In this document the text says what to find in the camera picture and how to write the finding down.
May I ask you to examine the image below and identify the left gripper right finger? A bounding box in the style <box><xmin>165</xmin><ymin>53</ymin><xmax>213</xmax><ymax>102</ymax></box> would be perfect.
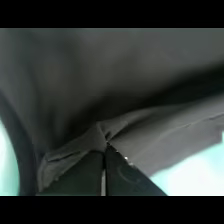
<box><xmin>105</xmin><ymin>143</ymin><xmax>168</xmax><ymax>197</ymax></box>

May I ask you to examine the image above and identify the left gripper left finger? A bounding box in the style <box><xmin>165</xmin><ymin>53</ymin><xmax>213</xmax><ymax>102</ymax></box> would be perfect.
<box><xmin>37</xmin><ymin>148</ymin><xmax>106</xmax><ymax>197</ymax></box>

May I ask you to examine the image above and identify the grey shirt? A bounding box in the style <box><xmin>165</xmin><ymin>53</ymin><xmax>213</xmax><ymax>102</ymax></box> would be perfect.
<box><xmin>0</xmin><ymin>28</ymin><xmax>224</xmax><ymax>197</ymax></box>

